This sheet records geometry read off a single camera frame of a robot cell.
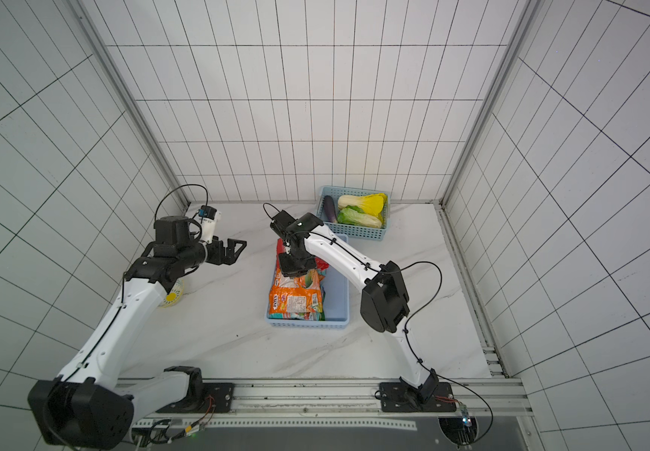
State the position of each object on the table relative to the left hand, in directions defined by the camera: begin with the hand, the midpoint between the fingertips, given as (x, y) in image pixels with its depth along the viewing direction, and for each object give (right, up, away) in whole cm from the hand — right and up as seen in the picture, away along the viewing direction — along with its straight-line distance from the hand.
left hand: (228, 246), depth 79 cm
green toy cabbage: (+39, +9, +26) cm, 48 cm away
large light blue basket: (+32, -19, +11) cm, 39 cm away
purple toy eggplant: (+29, +13, +34) cm, 47 cm away
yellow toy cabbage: (+48, +15, +30) cm, 58 cm away
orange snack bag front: (+20, -16, +3) cm, 26 cm away
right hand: (+14, -10, +4) cm, 18 cm away
